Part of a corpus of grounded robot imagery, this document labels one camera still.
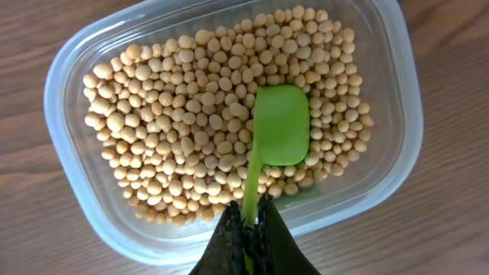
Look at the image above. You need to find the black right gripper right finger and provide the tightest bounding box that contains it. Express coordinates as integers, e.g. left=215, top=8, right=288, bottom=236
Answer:
left=244, top=196, right=320, bottom=275

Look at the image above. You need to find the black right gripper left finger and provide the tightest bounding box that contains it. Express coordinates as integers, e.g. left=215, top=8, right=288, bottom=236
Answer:
left=189, top=201, right=245, bottom=275

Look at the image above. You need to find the green plastic scoop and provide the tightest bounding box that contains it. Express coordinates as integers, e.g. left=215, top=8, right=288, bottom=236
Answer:
left=241, top=84, right=311, bottom=275

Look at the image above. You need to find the clear plastic soybean container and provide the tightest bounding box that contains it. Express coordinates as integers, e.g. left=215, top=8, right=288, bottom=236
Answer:
left=44, top=1, right=423, bottom=266

